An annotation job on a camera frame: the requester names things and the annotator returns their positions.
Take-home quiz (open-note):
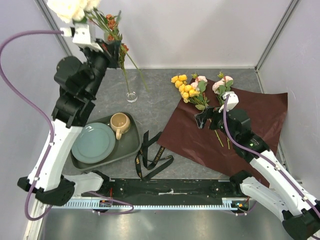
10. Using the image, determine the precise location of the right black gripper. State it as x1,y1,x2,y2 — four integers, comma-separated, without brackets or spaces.
194,103,238,143

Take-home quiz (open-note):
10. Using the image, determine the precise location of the orange rose stem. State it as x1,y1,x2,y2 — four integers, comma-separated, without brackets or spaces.
105,14,133,100

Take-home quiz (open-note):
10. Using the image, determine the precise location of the yellow rose stem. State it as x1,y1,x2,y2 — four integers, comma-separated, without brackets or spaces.
171,74,225,148

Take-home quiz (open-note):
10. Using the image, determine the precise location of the small pink peony stem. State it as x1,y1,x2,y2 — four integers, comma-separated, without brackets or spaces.
190,73,208,93

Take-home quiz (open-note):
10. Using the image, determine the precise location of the white peony stem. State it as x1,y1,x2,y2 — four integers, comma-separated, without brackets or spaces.
46,0,143,78

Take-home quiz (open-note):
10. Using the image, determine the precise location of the red wrapping paper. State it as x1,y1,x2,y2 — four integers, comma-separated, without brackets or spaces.
157,77,289,188

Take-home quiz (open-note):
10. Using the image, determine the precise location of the black ribbon with gold text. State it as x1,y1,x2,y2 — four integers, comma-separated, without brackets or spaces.
134,130,175,181

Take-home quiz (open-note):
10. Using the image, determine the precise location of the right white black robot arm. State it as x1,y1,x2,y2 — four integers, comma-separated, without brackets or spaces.
194,106,320,240

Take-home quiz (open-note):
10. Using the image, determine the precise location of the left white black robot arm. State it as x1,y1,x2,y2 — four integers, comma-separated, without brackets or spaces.
17,39,121,206

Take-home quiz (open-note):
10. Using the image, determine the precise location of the clear glass vase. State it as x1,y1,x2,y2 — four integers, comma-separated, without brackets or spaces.
126,91,138,103

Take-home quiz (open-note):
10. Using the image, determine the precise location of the beige ceramic mug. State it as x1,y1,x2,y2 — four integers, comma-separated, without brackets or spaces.
110,112,131,140

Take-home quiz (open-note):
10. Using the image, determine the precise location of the dark green tray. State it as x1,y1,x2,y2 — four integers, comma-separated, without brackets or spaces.
70,112,142,171

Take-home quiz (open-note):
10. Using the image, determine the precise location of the teal plate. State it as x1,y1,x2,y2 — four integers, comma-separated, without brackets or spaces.
71,122,116,164

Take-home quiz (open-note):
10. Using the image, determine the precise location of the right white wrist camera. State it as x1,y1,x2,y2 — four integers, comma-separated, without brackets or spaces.
218,91,239,113

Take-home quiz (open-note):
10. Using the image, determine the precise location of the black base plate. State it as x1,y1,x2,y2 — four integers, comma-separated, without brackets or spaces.
97,178,247,198

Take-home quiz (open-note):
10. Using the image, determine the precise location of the light blue cable duct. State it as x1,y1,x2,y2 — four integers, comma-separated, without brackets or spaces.
53,197,239,211

